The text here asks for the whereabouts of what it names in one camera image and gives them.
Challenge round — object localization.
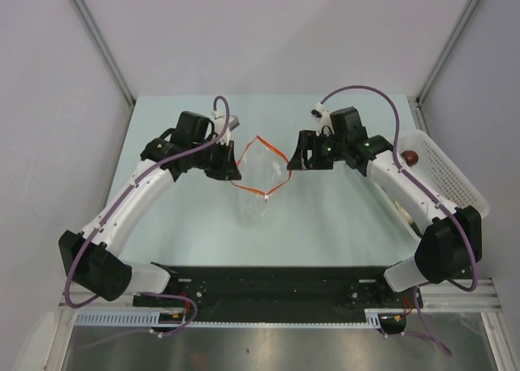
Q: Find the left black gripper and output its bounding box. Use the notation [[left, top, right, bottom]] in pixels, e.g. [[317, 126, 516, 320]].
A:
[[191, 137, 241, 181]]

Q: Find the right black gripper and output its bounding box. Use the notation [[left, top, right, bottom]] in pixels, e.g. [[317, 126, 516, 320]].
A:
[[287, 130, 348, 170]]

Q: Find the clear zip top bag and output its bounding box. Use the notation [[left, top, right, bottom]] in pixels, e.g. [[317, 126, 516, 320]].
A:
[[231, 136, 292, 228]]

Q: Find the white cauliflower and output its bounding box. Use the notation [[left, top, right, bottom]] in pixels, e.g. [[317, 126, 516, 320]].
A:
[[393, 201, 412, 221]]

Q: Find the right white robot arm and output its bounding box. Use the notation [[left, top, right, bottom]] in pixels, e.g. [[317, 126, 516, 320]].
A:
[[287, 107, 482, 307]]

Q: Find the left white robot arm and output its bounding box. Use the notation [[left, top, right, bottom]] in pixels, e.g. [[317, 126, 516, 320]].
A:
[[58, 111, 241, 308]]

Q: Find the dark red plum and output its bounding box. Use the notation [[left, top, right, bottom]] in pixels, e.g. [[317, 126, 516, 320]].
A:
[[401, 150, 419, 167]]

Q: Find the white plastic basket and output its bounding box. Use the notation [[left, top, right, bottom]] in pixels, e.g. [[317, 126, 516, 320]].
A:
[[367, 130, 490, 241]]

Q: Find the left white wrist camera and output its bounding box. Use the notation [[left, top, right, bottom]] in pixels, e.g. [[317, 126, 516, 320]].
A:
[[212, 110, 240, 145]]

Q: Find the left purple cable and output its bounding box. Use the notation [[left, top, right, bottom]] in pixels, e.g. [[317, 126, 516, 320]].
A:
[[64, 96, 232, 350]]

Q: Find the purple cable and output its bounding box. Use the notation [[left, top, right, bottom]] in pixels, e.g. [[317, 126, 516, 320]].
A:
[[320, 84, 480, 358], [64, 96, 232, 350]]

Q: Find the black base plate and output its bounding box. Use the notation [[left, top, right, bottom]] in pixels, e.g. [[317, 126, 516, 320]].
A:
[[133, 266, 420, 324]]

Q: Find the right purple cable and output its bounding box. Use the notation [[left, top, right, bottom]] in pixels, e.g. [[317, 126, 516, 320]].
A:
[[320, 84, 480, 358]]

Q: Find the white cable duct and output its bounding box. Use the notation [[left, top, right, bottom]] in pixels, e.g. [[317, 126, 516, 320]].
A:
[[75, 308, 407, 330]]

